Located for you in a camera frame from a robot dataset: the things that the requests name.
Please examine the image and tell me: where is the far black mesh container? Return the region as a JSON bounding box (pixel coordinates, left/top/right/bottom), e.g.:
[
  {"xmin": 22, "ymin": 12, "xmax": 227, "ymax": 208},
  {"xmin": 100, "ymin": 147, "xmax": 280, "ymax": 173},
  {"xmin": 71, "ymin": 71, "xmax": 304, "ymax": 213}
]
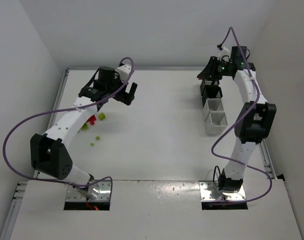
[{"xmin": 200, "ymin": 79, "xmax": 219, "ymax": 95}]

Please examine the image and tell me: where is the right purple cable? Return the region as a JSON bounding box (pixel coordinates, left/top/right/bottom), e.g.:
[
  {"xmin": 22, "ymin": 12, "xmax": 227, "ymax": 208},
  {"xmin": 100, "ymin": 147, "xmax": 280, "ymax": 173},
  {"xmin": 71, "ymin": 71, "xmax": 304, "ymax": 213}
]
[{"xmin": 210, "ymin": 26, "xmax": 272, "ymax": 204}]

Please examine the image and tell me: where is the red lego pile brick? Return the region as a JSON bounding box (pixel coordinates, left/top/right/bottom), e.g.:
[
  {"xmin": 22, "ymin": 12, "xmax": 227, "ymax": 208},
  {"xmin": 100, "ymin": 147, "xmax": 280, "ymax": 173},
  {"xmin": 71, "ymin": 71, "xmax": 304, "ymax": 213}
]
[{"xmin": 87, "ymin": 115, "xmax": 97, "ymax": 126}]

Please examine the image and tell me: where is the lime lego brick with hole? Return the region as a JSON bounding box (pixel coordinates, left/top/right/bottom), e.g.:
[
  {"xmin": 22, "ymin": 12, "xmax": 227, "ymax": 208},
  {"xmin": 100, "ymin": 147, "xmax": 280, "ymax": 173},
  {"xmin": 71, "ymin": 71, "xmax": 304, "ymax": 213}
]
[{"xmin": 81, "ymin": 123, "xmax": 89, "ymax": 131}]

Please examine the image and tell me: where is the purple cable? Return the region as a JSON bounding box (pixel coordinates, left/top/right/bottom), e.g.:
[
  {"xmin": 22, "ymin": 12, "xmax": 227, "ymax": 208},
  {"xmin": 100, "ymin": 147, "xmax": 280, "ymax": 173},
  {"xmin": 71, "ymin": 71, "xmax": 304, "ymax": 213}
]
[
  {"xmin": 210, "ymin": 26, "xmax": 272, "ymax": 204},
  {"xmin": 2, "ymin": 56, "xmax": 135, "ymax": 188}
]

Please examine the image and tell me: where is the yellow-green lego cube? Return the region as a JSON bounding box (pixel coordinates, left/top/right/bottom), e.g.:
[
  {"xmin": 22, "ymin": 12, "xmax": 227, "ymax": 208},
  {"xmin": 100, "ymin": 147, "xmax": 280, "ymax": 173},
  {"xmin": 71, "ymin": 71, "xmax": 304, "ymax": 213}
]
[{"xmin": 98, "ymin": 112, "xmax": 106, "ymax": 121}]

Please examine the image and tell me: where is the aluminium frame rail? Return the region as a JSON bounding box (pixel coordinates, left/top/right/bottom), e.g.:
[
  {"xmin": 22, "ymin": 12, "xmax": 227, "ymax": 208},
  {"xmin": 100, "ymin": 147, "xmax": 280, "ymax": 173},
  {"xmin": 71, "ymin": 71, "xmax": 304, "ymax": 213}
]
[
  {"xmin": 258, "ymin": 140, "xmax": 277, "ymax": 179},
  {"xmin": 0, "ymin": 69, "xmax": 69, "ymax": 240}
]

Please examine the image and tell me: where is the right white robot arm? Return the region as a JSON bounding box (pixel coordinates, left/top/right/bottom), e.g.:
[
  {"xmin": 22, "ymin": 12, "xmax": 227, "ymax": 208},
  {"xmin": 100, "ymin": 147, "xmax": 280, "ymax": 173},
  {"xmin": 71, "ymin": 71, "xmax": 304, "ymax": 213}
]
[{"xmin": 197, "ymin": 45, "xmax": 277, "ymax": 192}]

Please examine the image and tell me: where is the right aluminium frame rail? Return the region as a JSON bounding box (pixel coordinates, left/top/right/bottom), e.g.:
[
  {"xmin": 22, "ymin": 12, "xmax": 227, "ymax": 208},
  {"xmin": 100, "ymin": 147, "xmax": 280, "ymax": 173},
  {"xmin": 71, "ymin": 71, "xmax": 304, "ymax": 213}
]
[{"xmin": 258, "ymin": 140, "xmax": 277, "ymax": 179}]

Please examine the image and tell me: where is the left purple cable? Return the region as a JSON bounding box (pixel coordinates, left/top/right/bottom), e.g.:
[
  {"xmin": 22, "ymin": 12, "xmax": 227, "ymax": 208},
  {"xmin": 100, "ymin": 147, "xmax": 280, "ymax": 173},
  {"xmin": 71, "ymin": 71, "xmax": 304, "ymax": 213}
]
[{"xmin": 2, "ymin": 56, "xmax": 135, "ymax": 188}]

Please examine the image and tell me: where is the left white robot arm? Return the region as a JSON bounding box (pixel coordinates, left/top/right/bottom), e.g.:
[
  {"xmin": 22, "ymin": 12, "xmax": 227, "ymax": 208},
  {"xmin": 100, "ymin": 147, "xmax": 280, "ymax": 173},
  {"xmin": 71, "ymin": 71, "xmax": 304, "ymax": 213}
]
[{"xmin": 30, "ymin": 63, "xmax": 137, "ymax": 189}]

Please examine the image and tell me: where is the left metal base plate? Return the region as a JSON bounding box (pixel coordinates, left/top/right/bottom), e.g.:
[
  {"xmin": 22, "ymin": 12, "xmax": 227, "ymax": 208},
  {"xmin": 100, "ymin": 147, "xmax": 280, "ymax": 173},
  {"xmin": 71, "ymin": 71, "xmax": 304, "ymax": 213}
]
[{"xmin": 66, "ymin": 181, "xmax": 111, "ymax": 203}]

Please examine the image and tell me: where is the black mesh container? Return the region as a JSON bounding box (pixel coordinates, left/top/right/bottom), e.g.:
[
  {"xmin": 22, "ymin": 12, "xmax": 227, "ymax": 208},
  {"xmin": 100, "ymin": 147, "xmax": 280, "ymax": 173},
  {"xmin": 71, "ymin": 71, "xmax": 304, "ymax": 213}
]
[
  {"xmin": 200, "ymin": 79, "xmax": 219, "ymax": 95},
  {"xmin": 201, "ymin": 85, "xmax": 223, "ymax": 106}
]

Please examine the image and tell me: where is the metal base plate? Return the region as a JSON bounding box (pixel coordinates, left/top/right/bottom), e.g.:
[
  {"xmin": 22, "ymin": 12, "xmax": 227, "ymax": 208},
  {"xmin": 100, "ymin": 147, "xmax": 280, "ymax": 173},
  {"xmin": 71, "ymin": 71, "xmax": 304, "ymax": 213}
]
[
  {"xmin": 66, "ymin": 181, "xmax": 111, "ymax": 203},
  {"xmin": 199, "ymin": 181, "xmax": 246, "ymax": 203}
]

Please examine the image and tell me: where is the left aluminium frame rail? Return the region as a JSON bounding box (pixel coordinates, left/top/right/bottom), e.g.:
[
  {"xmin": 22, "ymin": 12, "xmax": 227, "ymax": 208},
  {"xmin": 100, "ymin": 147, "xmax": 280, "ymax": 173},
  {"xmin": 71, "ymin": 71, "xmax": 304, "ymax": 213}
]
[{"xmin": 0, "ymin": 69, "xmax": 69, "ymax": 240}]

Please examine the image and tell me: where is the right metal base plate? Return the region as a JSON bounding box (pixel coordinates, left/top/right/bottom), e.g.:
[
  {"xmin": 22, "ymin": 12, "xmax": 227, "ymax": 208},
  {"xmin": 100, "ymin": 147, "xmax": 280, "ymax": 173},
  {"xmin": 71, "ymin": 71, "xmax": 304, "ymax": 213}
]
[{"xmin": 199, "ymin": 181, "xmax": 246, "ymax": 203}]

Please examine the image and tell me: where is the white mesh container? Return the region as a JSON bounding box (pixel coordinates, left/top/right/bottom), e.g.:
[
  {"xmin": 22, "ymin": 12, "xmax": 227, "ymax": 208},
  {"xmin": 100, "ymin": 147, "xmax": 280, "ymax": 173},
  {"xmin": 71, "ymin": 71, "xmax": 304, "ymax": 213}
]
[
  {"xmin": 205, "ymin": 111, "xmax": 227, "ymax": 136},
  {"xmin": 202, "ymin": 98, "xmax": 224, "ymax": 120}
]

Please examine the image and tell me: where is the near white mesh container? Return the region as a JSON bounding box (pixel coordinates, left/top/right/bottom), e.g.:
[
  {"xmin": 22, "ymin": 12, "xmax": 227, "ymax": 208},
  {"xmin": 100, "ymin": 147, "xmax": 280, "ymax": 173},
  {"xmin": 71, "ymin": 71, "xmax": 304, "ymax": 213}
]
[{"xmin": 205, "ymin": 111, "xmax": 227, "ymax": 136}]

